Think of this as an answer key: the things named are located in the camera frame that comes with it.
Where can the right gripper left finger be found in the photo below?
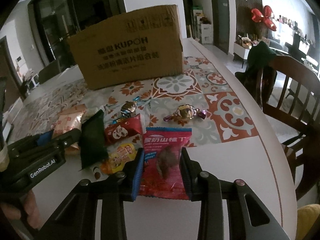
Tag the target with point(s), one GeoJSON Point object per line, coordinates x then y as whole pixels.
{"type": "Point", "coordinates": [75, 217]}

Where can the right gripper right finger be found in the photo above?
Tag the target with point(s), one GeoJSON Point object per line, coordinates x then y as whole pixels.
{"type": "Point", "coordinates": [248, 217]}

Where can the pink foil snack packet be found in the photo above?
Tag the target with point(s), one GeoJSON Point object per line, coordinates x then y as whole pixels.
{"type": "Point", "coordinates": [69, 119]}

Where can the dark green snack packet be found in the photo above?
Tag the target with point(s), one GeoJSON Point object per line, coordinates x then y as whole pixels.
{"type": "Point", "coordinates": [92, 141]}

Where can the yellow snack packet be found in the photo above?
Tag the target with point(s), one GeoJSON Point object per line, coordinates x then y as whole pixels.
{"type": "Point", "coordinates": [117, 159]}

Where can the red hawthorn snack packet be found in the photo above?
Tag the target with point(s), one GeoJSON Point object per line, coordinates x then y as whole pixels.
{"type": "Point", "coordinates": [161, 177]}

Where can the blue gold candy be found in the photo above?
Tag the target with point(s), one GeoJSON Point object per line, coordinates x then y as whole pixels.
{"type": "Point", "coordinates": [127, 110]}

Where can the purple gold candy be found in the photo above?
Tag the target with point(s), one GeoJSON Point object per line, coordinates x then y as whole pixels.
{"type": "Point", "coordinates": [186, 112]}

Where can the clear white snack packet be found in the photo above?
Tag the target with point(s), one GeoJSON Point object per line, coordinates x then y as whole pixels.
{"type": "Point", "coordinates": [100, 171]}

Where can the dark upholstered chair left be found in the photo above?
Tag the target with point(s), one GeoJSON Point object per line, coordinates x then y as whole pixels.
{"type": "Point", "coordinates": [50, 71]}

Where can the red small snack packet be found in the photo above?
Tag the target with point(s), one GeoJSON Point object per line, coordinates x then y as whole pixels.
{"type": "Point", "coordinates": [122, 130]}

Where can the patterned table runner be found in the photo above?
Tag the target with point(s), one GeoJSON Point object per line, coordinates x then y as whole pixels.
{"type": "Point", "coordinates": [201, 85]}

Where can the brown wooden chair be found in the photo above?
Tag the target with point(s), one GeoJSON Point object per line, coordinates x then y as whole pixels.
{"type": "Point", "coordinates": [303, 116]}

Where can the dark green garment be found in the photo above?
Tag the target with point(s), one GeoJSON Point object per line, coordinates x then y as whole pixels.
{"type": "Point", "coordinates": [258, 59]}

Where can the brown cardboard box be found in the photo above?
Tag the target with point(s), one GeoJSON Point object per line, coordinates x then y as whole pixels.
{"type": "Point", "coordinates": [133, 46]}

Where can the white tv console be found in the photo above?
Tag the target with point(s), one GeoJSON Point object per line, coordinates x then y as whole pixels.
{"type": "Point", "coordinates": [242, 49]}

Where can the white storage drawers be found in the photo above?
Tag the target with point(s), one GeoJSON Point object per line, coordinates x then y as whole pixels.
{"type": "Point", "coordinates": [201, 26]}

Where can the red foil balloon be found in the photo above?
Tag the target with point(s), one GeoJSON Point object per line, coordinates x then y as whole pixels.
{"type": "Point", "coordinates": [265, 17]}

